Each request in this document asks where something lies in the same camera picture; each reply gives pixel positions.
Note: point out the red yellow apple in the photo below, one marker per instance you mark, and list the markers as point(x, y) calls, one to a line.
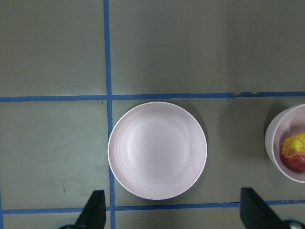
point(292, 152)

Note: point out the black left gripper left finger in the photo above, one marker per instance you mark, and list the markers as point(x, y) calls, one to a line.
point(93, 215)

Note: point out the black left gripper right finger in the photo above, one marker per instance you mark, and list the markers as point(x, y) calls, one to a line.
point(256, 214)

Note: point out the pink plate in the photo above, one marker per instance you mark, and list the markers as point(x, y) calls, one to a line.
point(157, 150)

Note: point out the pink bowl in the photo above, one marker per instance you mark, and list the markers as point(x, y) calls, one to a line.
point(287, 123)

